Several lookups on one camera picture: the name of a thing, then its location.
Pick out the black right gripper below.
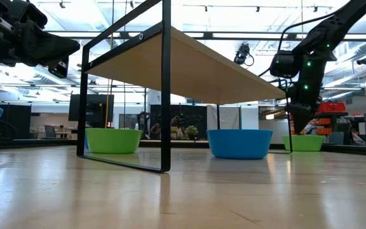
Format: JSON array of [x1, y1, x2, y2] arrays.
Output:
[[286, 92, 323, 134]]

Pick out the person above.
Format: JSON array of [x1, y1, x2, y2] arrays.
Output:
[[304, 119, 319, 136]]

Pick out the black storage rack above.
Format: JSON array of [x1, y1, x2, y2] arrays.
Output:
[[315, 111, 351, 146]]

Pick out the red storage bin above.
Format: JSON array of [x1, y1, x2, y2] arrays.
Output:
[[318, 101, 346, 113]]

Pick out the white partition panel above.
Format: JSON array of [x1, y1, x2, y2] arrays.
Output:
[[206, 104, 260, 131]]

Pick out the black monitor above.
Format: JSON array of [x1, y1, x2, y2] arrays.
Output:
[[68, 94, 115, 129]]

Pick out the grey chair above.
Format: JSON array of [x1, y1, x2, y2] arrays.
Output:
[[44, 124, 57, 139]]

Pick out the small potted plant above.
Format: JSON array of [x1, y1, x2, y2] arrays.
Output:
[[185, 125, 200, 140]]

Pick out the wooden shelf riser black legs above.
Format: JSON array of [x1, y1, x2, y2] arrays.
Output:
[[76, 0, 294, 174]]

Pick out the black partition panel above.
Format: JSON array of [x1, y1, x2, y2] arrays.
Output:
[[149, 104, 208, 141]]

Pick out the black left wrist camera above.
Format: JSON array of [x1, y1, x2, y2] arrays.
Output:
[[10, 0, 48, 29]]

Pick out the black aluminium rig frame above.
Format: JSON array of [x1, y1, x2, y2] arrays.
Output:
[[0, 30, 366, 157]]

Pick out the black overhead camera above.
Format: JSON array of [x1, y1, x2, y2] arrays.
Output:
[[233, 42, 255, 68]]

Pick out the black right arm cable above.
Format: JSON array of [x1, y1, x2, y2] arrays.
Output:
[[258, 11, 342, 77]]

